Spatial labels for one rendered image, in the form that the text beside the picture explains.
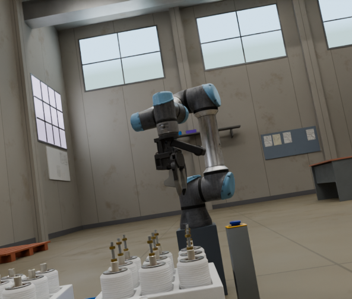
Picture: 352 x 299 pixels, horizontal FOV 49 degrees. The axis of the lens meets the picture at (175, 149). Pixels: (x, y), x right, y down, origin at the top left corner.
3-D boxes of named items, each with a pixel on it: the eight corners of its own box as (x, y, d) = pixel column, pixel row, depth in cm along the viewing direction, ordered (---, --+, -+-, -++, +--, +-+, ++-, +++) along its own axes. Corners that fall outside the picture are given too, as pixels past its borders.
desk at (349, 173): (339, 202, 596) (330, 159, 605) (316, 200, 721) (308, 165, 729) (383, 194, 592) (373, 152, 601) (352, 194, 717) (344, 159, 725)
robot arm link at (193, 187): (186, 206, 187) (181, 178, 188) (212, 202, 182) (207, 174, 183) (176, 207, 176) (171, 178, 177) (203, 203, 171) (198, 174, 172)
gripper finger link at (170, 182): (167, 197, 131) (165, 171, 134) (183, 195, 129) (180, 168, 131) (163, 197, 128) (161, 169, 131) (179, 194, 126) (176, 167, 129)
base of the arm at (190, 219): (181, 227, 186) (178, 207, 187) (212, 222, 185) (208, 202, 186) (179, 230, 171) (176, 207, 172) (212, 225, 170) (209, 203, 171)
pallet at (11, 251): (10, 263, 452) (10, 253, 454) (-59, 273, 456) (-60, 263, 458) (51, 248, 577) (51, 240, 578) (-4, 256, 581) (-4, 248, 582)
